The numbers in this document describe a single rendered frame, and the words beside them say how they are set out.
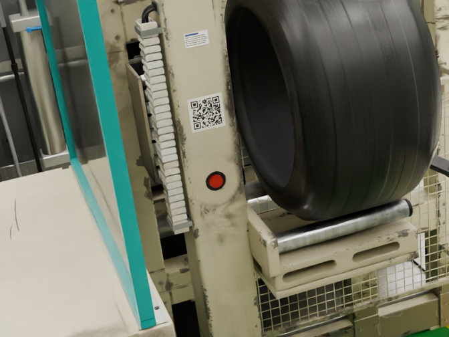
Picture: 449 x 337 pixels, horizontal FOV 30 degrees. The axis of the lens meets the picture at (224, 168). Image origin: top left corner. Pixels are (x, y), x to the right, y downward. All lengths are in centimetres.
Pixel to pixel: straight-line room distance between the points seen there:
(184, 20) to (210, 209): 43
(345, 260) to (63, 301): 94
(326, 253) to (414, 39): 52
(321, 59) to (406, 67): 17
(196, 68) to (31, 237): 61
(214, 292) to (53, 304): 89
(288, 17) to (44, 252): 72
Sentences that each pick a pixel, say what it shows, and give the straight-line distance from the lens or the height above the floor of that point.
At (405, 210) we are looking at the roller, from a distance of 196.
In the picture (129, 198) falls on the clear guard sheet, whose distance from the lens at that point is 93.
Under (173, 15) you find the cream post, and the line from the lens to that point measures 169.
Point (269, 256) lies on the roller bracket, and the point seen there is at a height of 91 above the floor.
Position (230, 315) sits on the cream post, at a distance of 200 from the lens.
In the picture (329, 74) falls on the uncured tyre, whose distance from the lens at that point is 163.
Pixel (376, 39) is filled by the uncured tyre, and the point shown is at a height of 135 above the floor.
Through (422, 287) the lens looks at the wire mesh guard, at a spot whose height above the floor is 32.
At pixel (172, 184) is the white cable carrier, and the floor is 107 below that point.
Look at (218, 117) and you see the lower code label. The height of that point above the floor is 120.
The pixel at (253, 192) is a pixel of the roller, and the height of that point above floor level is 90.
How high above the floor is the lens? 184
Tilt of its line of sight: 25 degrees down
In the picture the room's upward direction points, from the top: 8 degrees counter-clockwise
